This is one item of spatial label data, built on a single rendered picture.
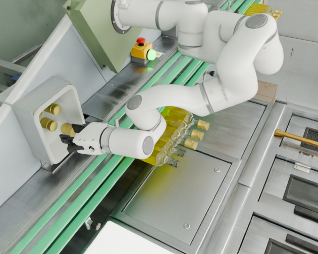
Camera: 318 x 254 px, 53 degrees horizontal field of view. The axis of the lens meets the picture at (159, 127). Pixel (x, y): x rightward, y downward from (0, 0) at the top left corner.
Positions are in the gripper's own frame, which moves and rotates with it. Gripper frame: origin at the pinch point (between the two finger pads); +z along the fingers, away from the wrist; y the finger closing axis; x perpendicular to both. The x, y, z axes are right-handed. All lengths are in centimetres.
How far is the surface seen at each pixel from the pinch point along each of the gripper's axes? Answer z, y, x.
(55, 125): 7.0, 0.6, 2.0
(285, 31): 83, 620, -208
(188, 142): -18.7, 32.4, -25.5
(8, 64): 63, 28, 10
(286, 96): 64, 530, -308
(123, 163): 1.0, 15.7, -25.7
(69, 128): 9.6, 6.5, -3.9
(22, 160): 15.5, -10.2, -4.9
